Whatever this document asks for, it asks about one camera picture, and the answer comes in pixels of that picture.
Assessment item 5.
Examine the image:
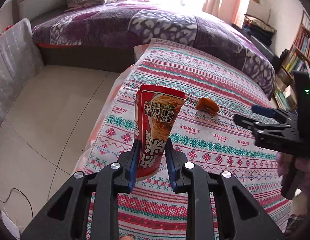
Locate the red noodle packet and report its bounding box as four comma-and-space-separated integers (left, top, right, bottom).
134, 84, 186, 180

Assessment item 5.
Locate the right hand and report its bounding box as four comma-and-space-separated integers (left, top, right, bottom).
275, 152, 310, 210

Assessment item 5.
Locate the striped patterned table cloth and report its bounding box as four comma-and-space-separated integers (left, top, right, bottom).
75, 38, 291, 230

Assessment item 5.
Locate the wooden bookshelf with books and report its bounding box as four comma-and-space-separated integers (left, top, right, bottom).
274, 11, 310, 112

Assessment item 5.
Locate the orange peel piece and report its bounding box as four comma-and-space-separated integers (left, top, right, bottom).
196, 98, 220, 116

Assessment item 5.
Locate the black storage bench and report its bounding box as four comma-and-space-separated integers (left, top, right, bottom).
231, 24, 282, 74

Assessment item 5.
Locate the folded clothes pile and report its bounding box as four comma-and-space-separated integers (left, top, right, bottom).
242, 14, 276, 46

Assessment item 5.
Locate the white drawer cabinet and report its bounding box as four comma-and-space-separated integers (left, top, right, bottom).
231, 0, 259, 29

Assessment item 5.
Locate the purple patterned bed quilt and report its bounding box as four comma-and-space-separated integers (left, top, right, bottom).
33, 0, 275, 96

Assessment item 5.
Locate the grey checked cushion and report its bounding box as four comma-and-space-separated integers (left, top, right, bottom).
0, 18, 44, 124

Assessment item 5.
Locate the dark bed headboard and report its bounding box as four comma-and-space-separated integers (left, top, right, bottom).
12, 0, 90, 26

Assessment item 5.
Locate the black floor cable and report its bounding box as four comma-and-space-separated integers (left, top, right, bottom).
0, 187, 35, 221

